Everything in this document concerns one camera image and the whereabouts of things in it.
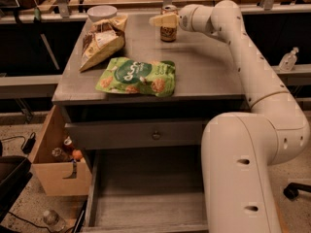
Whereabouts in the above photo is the black chair caster base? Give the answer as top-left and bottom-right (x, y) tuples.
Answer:
(283, 183), (311, 200)

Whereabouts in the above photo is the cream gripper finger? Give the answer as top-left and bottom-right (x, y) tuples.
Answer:
(149, 13), (179, 28)

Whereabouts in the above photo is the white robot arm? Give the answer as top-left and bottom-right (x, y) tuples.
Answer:
(150, 0), (310, 233)

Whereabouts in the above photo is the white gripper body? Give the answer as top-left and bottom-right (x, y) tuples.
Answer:
(179, 4), (214, 35)

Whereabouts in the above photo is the cardboard box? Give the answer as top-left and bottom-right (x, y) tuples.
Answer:
(29, 106), (92, 196)

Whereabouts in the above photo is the round metal drawer knob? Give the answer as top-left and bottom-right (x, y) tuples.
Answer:
(152, 131), (161, 140)

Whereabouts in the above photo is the clear plastic water bottle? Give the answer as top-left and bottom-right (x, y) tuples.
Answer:
(43, 210), (66, 232)

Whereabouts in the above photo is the white bowl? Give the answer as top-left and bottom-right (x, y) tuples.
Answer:
(87, 5), (118, 22)

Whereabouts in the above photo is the clear sanitizer pump bottle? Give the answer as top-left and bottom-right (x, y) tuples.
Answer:
(279, 47), (299, 72)

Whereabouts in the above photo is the grey bottle in box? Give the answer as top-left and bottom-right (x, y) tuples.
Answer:
(52, 148), (70, 162)

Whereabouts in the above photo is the black power adapter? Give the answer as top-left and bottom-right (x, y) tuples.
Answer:
(21, 132), (36, 154)

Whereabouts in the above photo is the brown yellow chip bag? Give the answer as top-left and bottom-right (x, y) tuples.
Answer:
(79, 15), (127, 72)

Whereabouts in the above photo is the orange soda can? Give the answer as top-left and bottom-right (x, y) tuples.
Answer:
(160, 5), (178, 42)

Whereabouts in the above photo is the grey drawer cabinet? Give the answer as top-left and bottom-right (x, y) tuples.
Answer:
(52, 12), (257, 233)

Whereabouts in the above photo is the black office chair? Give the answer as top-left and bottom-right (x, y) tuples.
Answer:
(0, 144), (32, 222)

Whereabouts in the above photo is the green snack bag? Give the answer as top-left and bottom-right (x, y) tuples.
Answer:
(95, 57), (176, 97)

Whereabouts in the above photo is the closed top drawer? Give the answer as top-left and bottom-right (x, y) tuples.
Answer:
(65, 118), (205, 150)

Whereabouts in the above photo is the red white can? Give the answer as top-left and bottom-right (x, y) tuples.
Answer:
(63, 137), (74, 153)

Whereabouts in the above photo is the open middle drawer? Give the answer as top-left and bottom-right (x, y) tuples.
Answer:
(83, 146), (208, 233)

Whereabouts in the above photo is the small orange ball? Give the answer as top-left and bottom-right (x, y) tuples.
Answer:
(72, 150), (83, 161)

